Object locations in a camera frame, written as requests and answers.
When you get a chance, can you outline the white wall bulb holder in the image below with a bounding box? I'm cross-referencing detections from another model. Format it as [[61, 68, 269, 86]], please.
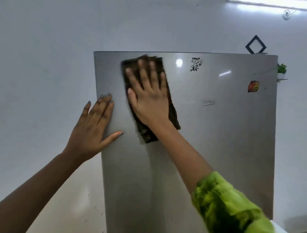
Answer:
[[282, 9, 298, 20]]

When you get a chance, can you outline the green patterned sleeve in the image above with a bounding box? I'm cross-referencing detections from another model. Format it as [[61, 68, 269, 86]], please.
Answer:
[[191, 171, 277, 233]]

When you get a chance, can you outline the small green potted plant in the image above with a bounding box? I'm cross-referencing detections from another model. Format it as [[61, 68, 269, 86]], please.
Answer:
[[277, 63, 287, 80]]

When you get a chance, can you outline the black and white sticker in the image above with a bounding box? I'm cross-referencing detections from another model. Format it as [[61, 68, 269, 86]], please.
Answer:
[[190, 57, 204, 72]]

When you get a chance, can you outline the person's right forearm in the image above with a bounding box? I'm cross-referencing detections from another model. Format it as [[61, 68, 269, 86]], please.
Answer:
[[145, 121, 215, 195]]

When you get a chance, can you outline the person's right hand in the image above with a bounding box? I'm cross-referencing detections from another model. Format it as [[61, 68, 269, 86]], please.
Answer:
[[125, 60, 175, 130]]

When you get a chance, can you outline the person's left forearm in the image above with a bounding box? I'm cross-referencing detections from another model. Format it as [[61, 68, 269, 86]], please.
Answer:
[[0, 151, 85, 233]]

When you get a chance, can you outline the silver refrigerator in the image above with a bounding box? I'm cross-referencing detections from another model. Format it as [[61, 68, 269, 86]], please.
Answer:
[[94, 51, 279, 233]]

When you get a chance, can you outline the person's left hand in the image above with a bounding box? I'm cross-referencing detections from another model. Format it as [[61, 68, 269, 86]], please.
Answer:
[[63, 93, 124, 163]]

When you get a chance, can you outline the red and yellow sticker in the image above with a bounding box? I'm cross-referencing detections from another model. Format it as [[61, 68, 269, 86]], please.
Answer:
[[248, 81, 260, 93]]

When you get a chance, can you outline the black diamond wall decoration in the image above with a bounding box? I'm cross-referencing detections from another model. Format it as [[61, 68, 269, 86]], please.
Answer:
[[245, 35, 267, 55]]

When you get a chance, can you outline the dark brown cleaning cloth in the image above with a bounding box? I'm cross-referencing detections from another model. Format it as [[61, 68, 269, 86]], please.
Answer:
[[121, 55, 181, 144]]

